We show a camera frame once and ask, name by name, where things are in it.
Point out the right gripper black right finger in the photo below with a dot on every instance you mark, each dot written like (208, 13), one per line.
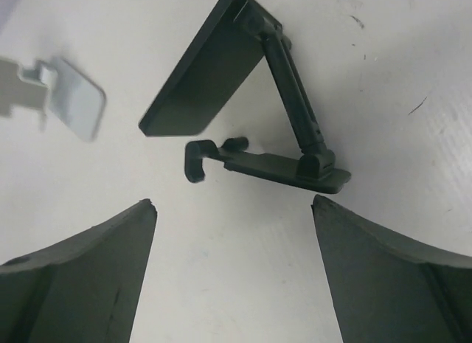
(387, 287)

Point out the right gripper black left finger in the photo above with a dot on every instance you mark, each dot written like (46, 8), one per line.
(85, 288)

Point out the black folding phone stand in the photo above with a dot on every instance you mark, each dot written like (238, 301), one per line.
(235, 37)

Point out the silver phone stand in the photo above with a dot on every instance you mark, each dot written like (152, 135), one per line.
(55, 86)

